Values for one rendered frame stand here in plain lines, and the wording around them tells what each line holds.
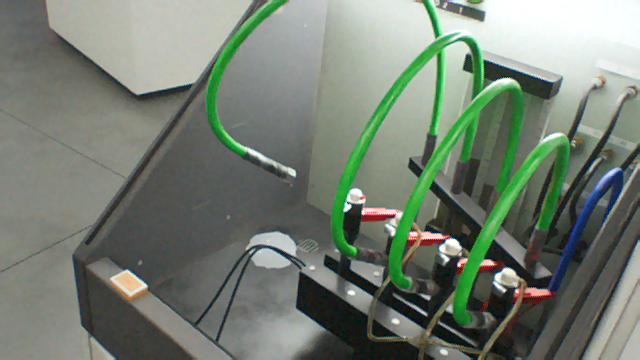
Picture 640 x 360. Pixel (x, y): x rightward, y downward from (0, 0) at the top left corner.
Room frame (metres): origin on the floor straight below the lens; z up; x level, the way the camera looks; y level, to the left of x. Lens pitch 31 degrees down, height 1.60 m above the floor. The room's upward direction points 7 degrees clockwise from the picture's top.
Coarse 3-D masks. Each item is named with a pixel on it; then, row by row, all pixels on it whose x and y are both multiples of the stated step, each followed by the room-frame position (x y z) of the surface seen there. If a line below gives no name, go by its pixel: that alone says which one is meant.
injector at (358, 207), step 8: (352, 208) 0.73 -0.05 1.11; (360, 208) 0.74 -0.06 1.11; (344, 216) 0.74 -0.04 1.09; (352, 216) 0.73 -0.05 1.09; (360, 216) 0.74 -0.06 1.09; (344, 224) 0.74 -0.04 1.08; (352, 224) 0.73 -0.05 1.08; (360, 224) 0.74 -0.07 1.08; (344, 232) 0.73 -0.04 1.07; (352, 232) 0.73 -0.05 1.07; (352, 240) 0.74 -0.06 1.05; (344, 256) 0.74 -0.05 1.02; (344, 264) 0.74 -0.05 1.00; (344, 272) 0.74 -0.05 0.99
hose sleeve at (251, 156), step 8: (248, 152) 0.74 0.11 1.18; (256, 152) 0.75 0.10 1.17; (248, 160) 0.74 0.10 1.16; (256, 160) 0.75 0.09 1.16; (264, 160) 0.76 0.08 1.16; (272, 160) 0.77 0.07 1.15; (264, 168) 0.76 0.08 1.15; (272, 168) 0.76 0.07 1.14; (280, 168) 0.77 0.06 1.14; (280, 176) 0.77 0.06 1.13
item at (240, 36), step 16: (272, 0) 0.76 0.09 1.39; (288, 0) 0.77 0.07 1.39; (432, 0) 0.88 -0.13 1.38; (256, 16) 0.75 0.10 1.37; (432, 16) 0.88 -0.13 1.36; (240, 32) 0.74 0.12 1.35; (224, 48) 0.73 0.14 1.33; (224, 64) 0.72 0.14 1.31; (208, 96) 0.72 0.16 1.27; (208, 112) 0.72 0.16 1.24; (432, 112) 0.90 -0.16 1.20; (432, 128) 0.90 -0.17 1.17; (224, 144) 0.73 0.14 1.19
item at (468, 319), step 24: (552, 144) 0.59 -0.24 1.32; (528, 168) 0.55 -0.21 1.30; (504, 192) 0.53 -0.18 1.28; (552, 192) 0.66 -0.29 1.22; (504, 216) 0.52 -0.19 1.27; (480, 240) 0.50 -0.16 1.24; (528, 264) 0.66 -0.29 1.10; (456, 288) 0.49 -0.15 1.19; (456, 312) 0.49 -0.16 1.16; (480, 312) 0.56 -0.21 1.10
